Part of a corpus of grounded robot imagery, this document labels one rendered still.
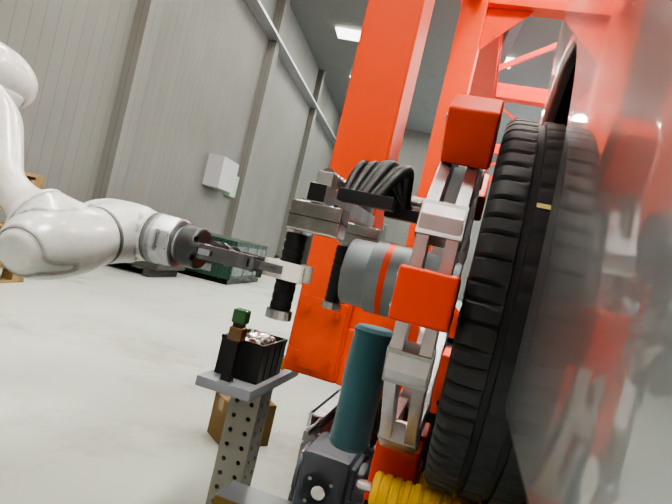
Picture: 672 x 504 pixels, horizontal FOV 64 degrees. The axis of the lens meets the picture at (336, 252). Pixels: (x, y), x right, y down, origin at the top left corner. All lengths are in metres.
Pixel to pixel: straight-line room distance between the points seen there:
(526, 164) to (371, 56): 0.90
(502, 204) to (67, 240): 0.61
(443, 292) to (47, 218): 0.57
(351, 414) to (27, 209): 0.71
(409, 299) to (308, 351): 0.89
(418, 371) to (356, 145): 0.89
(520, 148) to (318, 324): 0.88
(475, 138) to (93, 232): 0.60
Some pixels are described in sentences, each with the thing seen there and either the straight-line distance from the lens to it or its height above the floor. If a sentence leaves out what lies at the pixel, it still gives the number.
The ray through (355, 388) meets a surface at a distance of 1.14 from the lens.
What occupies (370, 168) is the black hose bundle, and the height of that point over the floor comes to 1.02.
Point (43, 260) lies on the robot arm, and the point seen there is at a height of 0.77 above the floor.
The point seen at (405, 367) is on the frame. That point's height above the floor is 0.75.
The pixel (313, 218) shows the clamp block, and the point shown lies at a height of 0.92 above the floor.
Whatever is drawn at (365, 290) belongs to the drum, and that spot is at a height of 0.82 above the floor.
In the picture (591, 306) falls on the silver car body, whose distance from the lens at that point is 0.32.
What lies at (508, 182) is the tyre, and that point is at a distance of 0.75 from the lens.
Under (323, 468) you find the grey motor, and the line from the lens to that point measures 1.36.
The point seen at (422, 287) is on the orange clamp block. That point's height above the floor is 0.86.
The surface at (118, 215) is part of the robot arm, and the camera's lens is 0.97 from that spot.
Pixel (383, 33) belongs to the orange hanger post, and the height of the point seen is 1.50.
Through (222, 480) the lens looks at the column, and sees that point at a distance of 1.87.
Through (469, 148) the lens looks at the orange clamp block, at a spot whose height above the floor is 1.08.
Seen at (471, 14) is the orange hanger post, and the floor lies 2.51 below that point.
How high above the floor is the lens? 0.88
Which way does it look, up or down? level
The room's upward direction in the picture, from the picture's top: 13 degrees clockwise
